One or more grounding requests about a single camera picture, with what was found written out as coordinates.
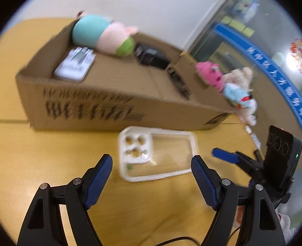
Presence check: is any white clear phone case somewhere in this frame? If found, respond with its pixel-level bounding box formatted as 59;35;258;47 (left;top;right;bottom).
118;126;198;182

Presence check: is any person right hand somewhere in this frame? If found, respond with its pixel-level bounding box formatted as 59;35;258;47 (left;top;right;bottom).
234;204;298;244

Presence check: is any small white tube item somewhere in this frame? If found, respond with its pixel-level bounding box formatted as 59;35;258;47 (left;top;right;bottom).
245;125;261;150

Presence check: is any light blue dog plush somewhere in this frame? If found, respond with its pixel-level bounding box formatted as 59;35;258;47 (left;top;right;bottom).
222;83;257;126

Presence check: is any beige teddy bear plush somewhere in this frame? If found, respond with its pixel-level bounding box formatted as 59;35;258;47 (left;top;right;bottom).
223;67;253;91

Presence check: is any pink plush toy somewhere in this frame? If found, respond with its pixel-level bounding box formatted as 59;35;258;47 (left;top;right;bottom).
195;60;225;92

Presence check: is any cardboard box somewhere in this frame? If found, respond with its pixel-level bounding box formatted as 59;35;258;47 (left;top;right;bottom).
16;23;234;131

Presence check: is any black product box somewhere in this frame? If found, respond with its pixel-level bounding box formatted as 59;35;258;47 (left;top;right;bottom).
134;43;170;70

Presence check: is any white packaged item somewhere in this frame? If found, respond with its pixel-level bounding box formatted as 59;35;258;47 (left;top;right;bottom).
54;47;96;82

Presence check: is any pig plush toy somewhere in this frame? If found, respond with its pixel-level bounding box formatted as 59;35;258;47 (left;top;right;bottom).
71;11;138;58

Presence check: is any black cable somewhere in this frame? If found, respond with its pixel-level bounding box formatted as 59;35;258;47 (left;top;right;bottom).
154;236;201;246

